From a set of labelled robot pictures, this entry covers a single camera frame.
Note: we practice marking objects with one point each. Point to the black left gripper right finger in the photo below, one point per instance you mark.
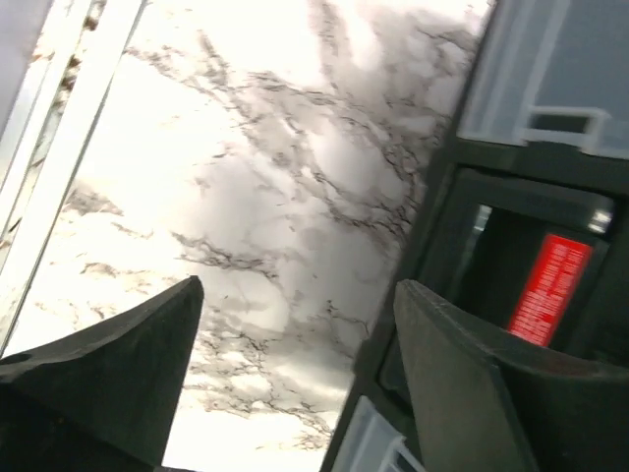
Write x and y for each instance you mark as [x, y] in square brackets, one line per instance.
[486, 400]

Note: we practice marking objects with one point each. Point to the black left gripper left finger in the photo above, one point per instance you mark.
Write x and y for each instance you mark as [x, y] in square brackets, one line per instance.
[106, 395]

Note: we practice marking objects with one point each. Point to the black plastic toolbox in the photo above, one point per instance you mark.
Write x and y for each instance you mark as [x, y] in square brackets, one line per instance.
[525, 225]

